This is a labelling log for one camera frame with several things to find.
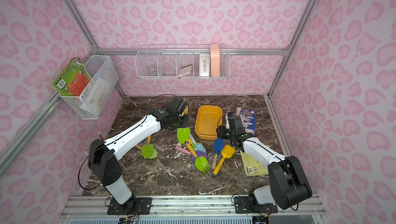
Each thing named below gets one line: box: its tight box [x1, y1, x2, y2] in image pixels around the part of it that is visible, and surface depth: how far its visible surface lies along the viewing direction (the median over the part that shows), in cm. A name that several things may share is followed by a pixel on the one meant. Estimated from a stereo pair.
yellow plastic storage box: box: [194, 104, 223, 140], surface depth 105 cm
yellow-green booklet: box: [239, 150, 269, 177], surface depth 87 cm
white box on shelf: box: [199, 53, 211, 77], surface depth 95 cm
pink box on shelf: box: [209, 43, 221, 77], surface depth 86 cm
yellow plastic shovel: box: [212, 144, 236, 176], surface depth 90 cm
